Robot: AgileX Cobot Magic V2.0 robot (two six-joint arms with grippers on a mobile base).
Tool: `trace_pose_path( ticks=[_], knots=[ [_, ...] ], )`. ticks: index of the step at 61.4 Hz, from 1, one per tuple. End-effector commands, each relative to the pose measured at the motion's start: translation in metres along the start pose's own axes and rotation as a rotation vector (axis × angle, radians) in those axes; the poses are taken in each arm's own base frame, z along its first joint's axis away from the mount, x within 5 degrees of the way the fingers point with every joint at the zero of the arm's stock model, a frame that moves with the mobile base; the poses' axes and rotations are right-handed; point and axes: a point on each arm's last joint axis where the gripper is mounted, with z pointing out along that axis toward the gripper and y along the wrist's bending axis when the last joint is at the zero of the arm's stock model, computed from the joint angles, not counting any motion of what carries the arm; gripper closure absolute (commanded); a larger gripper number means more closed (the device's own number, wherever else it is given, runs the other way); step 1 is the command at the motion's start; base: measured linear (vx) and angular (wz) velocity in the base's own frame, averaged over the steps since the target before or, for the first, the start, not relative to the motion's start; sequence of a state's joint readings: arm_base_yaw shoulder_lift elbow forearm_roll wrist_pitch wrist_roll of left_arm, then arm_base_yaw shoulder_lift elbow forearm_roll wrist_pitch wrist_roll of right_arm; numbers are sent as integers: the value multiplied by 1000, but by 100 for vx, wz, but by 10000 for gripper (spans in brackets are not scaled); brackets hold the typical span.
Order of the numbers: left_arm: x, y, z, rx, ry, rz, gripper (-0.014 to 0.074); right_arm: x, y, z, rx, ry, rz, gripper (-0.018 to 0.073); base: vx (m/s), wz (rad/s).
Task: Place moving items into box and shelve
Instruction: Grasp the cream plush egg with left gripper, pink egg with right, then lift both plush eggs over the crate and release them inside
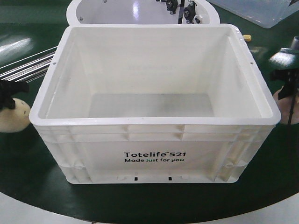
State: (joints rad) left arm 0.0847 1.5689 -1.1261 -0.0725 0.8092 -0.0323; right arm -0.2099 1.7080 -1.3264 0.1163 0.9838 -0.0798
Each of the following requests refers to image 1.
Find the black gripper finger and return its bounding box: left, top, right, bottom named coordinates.
left=0, top=80, right=29, bottom=93
left=270, top=69, right=298, bottom=81
left=281, top=82, right=299, bottom=98
left=0, top=96, right=15, bottom=109

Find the white plastic tote crate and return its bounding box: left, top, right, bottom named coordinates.
left=29, top=24, right=281, bottom=184

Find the black bearing mount left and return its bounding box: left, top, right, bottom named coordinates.
left=161, top=0, right=179, bottom=14

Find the white curved conveyor outer rim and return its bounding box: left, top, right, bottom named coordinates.
left=0, top=186, right=299, bottom=224

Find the pink smiling plush toy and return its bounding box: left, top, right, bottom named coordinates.
left=273, top=90, right=299, bottom=123

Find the black bearing mount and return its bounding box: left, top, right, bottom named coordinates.
left=183, top=0, right=196, bottom=24
left=161, top=0, right=179, bottom=14

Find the black bearing mount right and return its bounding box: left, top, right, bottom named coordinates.
left=183, top=0, right=196, bottom=24

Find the cream spotted plush toy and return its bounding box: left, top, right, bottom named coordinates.
left=0, top=98, right=31, bottom=133

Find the metal roller conveyor rack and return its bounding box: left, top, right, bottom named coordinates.
left=0, top=46, right=57, bottom=83

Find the small yellow toy piece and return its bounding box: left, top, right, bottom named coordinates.
left=243, top=35, right=252, bottom=42

